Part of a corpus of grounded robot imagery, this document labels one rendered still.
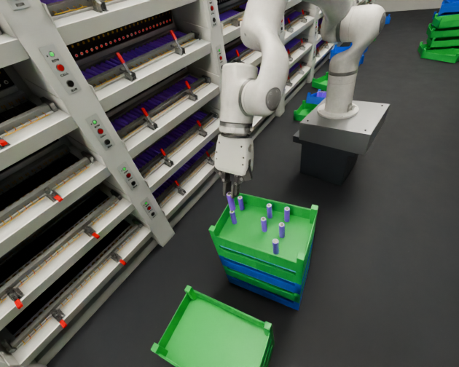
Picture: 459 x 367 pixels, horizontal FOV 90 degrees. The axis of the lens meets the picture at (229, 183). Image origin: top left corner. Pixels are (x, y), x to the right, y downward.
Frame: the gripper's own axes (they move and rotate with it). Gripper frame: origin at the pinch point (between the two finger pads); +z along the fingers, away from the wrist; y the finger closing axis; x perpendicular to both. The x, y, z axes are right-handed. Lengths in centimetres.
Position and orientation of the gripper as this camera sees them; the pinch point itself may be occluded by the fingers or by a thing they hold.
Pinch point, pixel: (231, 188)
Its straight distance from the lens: 65.1
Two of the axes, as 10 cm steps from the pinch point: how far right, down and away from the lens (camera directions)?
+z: -0.7, 9.3, 3.5
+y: -8.4, -2.4, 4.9
